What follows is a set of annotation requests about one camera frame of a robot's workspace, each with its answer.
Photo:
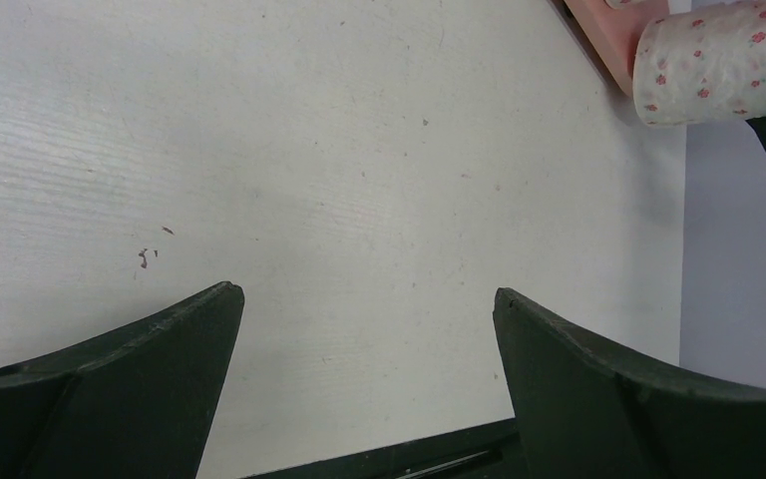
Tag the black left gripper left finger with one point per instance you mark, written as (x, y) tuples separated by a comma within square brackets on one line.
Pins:
[(135, 402)]

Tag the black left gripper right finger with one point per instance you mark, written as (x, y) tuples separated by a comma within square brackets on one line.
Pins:
[(589, 407)]

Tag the white floral roll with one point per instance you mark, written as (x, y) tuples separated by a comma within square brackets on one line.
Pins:
[(703, 66)]

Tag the pink three-tier wooden shelf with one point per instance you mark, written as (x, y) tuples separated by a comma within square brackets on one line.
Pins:
[(613, 29)]

